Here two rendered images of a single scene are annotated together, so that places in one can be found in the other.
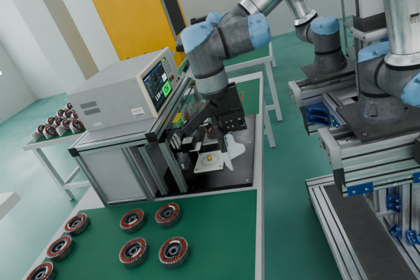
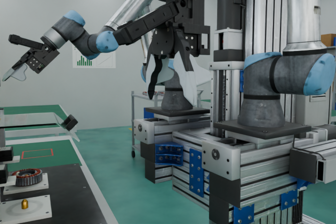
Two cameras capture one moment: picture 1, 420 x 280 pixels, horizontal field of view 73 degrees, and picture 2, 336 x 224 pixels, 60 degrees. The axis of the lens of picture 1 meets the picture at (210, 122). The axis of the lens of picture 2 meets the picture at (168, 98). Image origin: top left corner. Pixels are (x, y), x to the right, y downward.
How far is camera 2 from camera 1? 0.58 m
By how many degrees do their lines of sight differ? 46
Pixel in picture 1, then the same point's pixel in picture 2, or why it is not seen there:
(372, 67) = (266, 65)
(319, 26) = not seen: hidden behind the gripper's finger
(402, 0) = not seen: outside the picture
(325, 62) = (178, 98)
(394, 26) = (301, 15)
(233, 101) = (197, 13)
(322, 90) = (172, 127)
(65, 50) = not seen: outside the picture
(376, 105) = (265, 107)
